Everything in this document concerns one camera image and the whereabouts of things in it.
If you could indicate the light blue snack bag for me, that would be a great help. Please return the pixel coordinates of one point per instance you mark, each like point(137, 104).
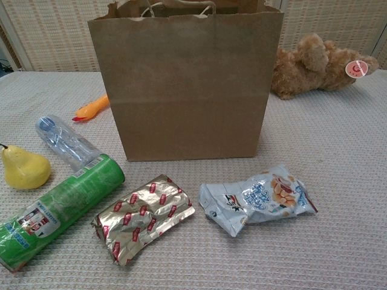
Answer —
point(260, 199)

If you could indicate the gold red foil packet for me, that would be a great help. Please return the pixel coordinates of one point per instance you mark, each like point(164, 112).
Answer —
point(145, 217)

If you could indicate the clear plastic bottle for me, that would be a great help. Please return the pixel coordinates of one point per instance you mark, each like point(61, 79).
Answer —
point(63, 139)

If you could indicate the green chips can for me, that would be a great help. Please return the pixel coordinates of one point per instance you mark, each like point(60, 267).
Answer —
point(69, 196)

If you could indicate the yellow pear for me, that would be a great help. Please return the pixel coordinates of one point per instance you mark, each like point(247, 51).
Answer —
point(24, 169)

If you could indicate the brown paper bag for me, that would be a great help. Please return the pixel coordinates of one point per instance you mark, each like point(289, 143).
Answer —
point(187, 90)

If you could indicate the orange rubber chicken toy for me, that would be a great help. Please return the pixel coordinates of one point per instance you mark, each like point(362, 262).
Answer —
point(90, 110)

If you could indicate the brown teddy bear plush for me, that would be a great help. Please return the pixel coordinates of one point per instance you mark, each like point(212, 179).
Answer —
point(311, 72)

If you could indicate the white woven tablecloth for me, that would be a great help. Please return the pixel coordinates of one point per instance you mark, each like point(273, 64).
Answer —
point(272, 262)

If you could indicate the woven folding screen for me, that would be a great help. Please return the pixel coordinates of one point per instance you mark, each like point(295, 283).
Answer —
point(45, 36)

